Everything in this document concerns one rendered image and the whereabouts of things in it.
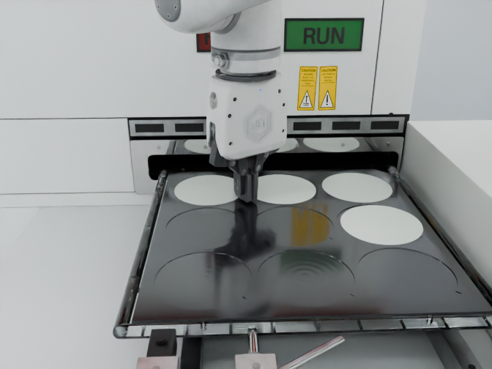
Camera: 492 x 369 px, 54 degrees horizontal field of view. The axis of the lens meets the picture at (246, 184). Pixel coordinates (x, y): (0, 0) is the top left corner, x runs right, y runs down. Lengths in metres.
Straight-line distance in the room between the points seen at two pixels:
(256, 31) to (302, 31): 0.20
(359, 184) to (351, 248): 0.18
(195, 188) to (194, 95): 0.15
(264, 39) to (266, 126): 0.11
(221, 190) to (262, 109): 0.15
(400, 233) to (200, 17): 0.34
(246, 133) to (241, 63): 0.09
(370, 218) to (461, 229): 0.11
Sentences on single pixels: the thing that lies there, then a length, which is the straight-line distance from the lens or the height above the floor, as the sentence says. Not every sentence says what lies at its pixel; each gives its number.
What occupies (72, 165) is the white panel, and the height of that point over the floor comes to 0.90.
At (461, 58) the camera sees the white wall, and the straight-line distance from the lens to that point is 2.51.
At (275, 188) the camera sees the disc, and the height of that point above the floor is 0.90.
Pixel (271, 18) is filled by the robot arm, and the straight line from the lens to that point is 0.58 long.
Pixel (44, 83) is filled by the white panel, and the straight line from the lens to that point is 0.81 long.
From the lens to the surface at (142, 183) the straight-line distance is 0.82.
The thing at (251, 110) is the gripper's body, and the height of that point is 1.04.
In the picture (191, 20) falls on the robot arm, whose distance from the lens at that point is 0.51.
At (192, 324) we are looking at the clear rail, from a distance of 0.46.
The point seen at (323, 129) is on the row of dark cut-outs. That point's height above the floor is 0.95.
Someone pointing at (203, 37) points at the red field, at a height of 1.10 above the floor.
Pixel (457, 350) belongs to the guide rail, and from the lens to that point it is 0.56.
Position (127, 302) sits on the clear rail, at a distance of 0.50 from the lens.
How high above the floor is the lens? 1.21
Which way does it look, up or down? 25 degrees down
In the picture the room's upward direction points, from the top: straight up
